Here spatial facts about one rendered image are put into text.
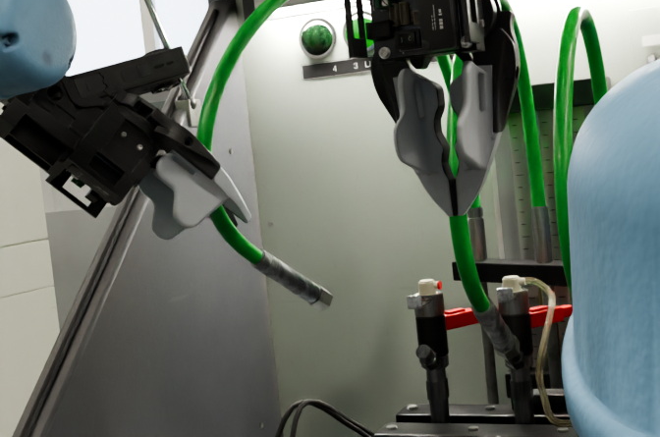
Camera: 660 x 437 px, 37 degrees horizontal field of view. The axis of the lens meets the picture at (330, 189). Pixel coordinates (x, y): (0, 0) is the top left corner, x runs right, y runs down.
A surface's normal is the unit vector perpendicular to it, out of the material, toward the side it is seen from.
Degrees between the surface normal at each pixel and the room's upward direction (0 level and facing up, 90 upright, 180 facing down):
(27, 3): 90
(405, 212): 90
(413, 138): 87
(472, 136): 93
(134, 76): 79
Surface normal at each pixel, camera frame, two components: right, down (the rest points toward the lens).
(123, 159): 0.50, -0.23
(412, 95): 0.88, -0.13
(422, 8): -0.38, 0.09
